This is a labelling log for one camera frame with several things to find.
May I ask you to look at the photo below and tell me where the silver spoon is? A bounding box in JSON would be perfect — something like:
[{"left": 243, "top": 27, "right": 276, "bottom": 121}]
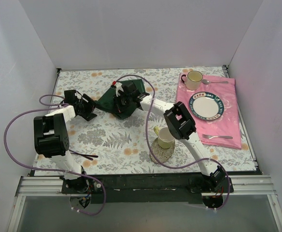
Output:
[{"left": 201, "top": 79, "right": 228, "bottom": 85}]

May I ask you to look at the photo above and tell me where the aluminium frame rail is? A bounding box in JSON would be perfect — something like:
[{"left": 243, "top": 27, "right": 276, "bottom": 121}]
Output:
[{"left": 7, "top": 173, "right": 282, "bottom": 232}]

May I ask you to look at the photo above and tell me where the speckled round coaster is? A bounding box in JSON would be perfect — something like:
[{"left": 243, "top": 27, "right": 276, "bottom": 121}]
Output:
[{"left": 151, "top": 138, "right": 175, "bottom": 163}]

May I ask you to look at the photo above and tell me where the dark green cloth napkin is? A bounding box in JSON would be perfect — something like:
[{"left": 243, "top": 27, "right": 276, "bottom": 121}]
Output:
[{"left": 96, "top": 79, "right": 146, "bottom": 119}]

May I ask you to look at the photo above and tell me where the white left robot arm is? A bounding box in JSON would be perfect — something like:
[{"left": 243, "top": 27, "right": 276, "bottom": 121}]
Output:
[{"left": 33, "top": 90, "right": 97, "bottom": 193}]

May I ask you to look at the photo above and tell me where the silver fork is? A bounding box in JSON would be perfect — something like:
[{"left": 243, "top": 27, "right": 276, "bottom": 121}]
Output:
[{"left": 202, "top": 134, "right": 233, "bottom": 139}]

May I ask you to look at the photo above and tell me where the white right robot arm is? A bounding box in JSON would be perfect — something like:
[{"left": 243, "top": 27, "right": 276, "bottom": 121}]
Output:
[{"left": 112, "top": 81, "right": 223, "bottom": 192}]

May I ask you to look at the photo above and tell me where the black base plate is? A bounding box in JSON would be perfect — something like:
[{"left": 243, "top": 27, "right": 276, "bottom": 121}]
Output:
[{"left": 61, "top": 173, "right": 234, "bottom": 207}]

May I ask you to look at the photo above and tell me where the pink satin placemat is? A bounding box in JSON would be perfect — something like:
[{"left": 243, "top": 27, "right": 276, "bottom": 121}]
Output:
[{"left": 176, "top": 75, "right": 241, "bottom": 149}]

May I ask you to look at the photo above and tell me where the yellow-green mug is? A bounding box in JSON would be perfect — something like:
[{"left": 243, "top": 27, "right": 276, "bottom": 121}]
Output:
[{"left": 154, "top": 126, "right": 175, "bottom": 149}]

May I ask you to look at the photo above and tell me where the cream enamel mug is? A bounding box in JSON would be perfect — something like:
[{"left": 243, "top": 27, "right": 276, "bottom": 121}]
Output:
[{"left": 181, "top": 71, "right": 203, "bottom": 90}]

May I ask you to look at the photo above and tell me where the floral tablecloth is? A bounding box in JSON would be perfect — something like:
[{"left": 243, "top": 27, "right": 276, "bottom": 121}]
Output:
[{"left": 34, "top": 67, "right": 257, "bottom": 176}]

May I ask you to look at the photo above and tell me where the white plate green rim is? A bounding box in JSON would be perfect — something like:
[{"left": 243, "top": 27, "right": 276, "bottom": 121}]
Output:
[{"left": 188, "top": 91, "right": 225, "bottom": 121}]

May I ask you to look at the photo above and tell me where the purple metal spoon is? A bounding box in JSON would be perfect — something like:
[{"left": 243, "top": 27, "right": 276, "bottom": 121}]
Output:
[{"left": 70, "top": 150, "right": 98, "bottom": 160}]

